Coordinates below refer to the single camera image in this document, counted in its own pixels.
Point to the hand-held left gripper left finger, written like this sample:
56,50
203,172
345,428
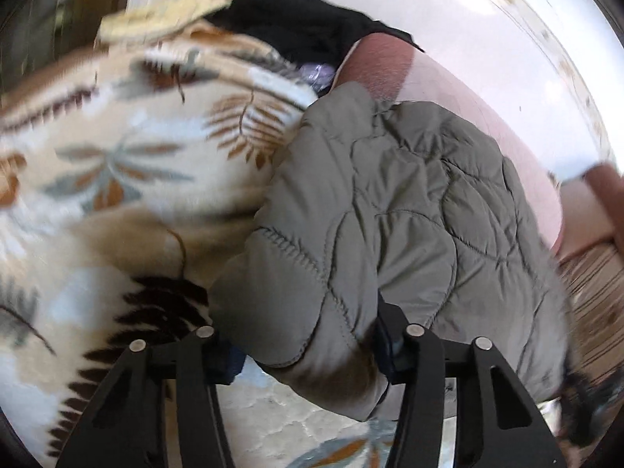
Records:
224,360

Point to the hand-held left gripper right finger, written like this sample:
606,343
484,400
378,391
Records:
387,351

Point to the olive hooded puffer jacket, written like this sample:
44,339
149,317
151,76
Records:
390,204

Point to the leaf print blanket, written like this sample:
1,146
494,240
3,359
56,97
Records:
122,204

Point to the pink sofa backrest cushion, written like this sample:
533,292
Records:
463,107

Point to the black clothing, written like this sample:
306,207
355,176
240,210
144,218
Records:
302,24

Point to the yellow patterned cloth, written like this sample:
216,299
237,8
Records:
156,19

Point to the wooden door with glass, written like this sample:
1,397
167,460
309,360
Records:
58,9

